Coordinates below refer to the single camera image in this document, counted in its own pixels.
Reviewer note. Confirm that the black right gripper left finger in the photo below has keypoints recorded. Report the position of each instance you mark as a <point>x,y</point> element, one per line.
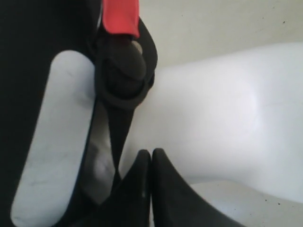
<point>129,204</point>

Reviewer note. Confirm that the white mannequin head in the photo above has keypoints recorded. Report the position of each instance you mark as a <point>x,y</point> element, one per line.
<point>238,117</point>

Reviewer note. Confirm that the black helmet with visor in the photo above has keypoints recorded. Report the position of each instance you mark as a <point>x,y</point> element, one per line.
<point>59,59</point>

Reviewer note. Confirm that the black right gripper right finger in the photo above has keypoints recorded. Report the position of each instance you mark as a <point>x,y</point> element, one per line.
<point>176,204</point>

